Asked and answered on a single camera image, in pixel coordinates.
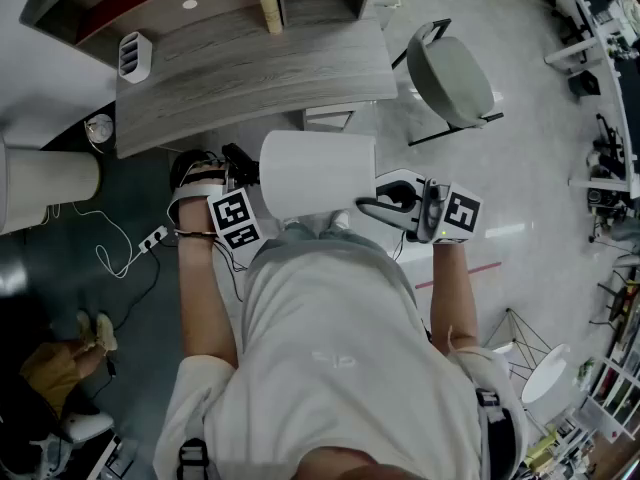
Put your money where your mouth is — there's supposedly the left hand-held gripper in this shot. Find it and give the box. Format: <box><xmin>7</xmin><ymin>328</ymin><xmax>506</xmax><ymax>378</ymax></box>
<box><xmin>207</xmin><ymin>142</ymin><xmax>264</xmax><ymax>252</ymax></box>

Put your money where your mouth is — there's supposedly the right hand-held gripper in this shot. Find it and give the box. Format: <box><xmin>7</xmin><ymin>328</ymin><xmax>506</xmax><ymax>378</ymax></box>
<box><xmin>355</xmin><ymin>167</ymin><xmax>485</xmax><ymax>245</ymax></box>

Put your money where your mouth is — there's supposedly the person's left forearm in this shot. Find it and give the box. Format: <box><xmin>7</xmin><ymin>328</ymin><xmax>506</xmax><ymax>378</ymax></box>
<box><xmin>177</xmin><ymin>230</ymin><xmax>239</xmax><ymax>369</ymax></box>

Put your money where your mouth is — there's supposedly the person's right forearm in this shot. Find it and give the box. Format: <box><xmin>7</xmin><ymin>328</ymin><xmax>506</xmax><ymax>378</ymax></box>
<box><xmin>429</xmin><ymin>240</ymin><xmax>481</xmax><ymax>354</ymax></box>

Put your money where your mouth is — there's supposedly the wooden desk with shelves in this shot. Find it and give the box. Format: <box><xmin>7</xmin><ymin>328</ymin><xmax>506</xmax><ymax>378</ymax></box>
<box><xmin>19</xmin><ymin>0</ymin><xmax>399</xmax><ymax>159</ymax></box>

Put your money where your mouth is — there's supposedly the white desk organizer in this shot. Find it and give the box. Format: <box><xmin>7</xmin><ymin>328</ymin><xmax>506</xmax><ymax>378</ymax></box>
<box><xmin>118</xmin><ymin>31</ymin><xmax>153</xmax><ymax>85</ymax></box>

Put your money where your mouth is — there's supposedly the person's left hand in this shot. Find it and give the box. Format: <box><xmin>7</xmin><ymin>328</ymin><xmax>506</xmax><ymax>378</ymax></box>
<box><xmin>167</xmin><ymin>148</ymin><xmax>226</xmax><ymax>233</ymax></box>

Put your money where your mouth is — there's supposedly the white power strip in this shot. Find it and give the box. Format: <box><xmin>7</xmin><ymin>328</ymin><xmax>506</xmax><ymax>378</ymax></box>
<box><xmin>137</xmin><ymin>224</ymin><xmax>169</xmax><ymax>255</ymax></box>

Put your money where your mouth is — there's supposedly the person's white shirt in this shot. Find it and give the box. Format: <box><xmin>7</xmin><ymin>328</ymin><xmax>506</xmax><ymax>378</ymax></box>
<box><xmin>152</xmin><ymin>237</ymin><xmax>529</xmax><ymax>480</ymax></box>

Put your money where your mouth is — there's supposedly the grey padded chair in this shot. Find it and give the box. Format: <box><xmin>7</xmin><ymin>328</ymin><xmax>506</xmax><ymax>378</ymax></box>
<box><xmin>391</xmin><ymin>17</ymin><xmax>505</xmax><ymax>148</ymax></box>

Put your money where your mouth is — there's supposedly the round white table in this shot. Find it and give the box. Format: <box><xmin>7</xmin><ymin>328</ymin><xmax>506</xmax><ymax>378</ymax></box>
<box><xmin>520</xmin><ymin>343</ymin><xmax>574</xmax><ymax>405</ymax></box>

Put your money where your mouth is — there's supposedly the black office chair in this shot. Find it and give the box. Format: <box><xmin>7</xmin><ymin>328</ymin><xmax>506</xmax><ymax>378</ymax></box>
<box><xmin>593</xmin><ymin>112</ymin><xmax>626</xmax><ymax>169</ymax></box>
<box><xmin>549</xmin><ymin>0</ymin><xmax>594</xmax><ymax>64</ymax></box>

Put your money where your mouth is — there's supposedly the black box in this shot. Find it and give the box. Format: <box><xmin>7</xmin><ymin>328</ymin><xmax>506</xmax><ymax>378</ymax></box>
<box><xmin>567</xmin><ymin>70</ymin><xmax>601</xmax><ymax>98</ymax></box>

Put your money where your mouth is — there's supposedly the white office chair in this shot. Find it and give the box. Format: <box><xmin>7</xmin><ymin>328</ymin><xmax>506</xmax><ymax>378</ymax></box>
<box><xmin>29</xmin><ymin>410</ymin><xmax>116</xmax><ymax>480</ymax></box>

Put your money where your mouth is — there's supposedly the long white workbench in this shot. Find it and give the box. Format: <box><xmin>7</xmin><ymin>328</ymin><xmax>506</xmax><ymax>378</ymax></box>
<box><xmin>544</xmin><ymin>0</ymin><xmax>640</xmax><ymax>194</ymax></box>

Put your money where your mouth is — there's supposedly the white shelf unit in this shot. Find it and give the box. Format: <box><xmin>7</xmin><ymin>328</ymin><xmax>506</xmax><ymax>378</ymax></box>
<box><xmin>579</xmin><ymin>287</ymin><xmax>640</xmax><ymax>444</ymax></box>

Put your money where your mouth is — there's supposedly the grey hand strap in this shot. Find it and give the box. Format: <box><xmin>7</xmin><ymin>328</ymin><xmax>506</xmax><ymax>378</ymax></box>
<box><xmin>167</xmin><ymin>180</ymin><xmax>226</xmax><ymax>219</ymax></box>

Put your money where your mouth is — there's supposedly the black power cable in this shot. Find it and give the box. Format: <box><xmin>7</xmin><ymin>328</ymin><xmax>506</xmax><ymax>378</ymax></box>
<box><xmin>87</xmin><ymin>245</ymin><xmax>162</xmax><ymax>404</ymax></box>

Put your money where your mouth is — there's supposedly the white cable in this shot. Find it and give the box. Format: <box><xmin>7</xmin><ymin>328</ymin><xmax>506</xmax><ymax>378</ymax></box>
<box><xmin>47</xmin><ymin>200</ymin><xmax>146</xmax><ymax>280</ymax></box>

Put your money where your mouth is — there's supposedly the black harness strap buckle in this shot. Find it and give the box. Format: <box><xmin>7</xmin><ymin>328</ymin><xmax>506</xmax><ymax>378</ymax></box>
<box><xmin>177</xmin><ymin>437</ymin><xmax>211</xmax><ymax>480</ymax></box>
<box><xmin>474</xmin><ymin>387</ymin><xmax>516</xmax><ymax>480</ymax></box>

